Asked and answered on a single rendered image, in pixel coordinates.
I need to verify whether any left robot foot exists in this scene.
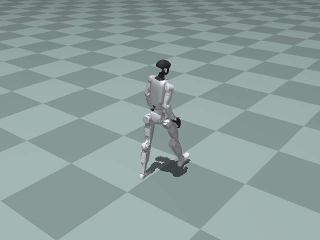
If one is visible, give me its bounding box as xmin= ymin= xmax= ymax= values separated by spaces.
xmin=138 ymin=169 xmax=151 ymax=180

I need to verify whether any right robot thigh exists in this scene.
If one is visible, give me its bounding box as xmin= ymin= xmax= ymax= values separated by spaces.
xmin=161 ymin=117 xmax=179 ymax=149

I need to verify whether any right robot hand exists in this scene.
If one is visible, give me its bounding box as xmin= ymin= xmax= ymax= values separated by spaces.
xmin=172 ymin=117 xmax=181 ymax=128

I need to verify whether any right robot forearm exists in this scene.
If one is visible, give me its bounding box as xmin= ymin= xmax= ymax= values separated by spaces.
xmin=165 ymin=104 xmax=177 ymax=121

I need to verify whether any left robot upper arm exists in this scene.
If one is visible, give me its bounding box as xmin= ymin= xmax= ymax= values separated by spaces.
xmin=144 ymin=75 xmax=155 ymax=98

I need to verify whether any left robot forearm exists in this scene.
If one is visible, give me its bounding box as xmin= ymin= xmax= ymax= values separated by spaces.
xmin=145 ymin=96 xmax=154 ymax=109

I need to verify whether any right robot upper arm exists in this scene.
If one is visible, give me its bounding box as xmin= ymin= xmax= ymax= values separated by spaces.
xmin=162 ymin=82 xmax=175 ymax=110

